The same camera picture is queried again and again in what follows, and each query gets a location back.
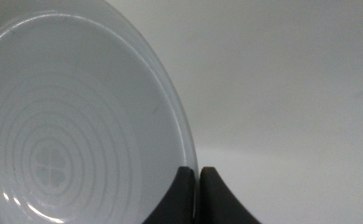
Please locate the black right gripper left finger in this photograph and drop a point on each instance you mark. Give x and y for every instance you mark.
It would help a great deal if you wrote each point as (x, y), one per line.
(178, 202)

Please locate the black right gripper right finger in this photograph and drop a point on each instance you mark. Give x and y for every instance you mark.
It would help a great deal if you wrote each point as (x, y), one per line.
(214, 202)

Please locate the grey shallow bowl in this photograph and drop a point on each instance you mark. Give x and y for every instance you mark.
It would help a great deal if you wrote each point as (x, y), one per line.
(76, 93)

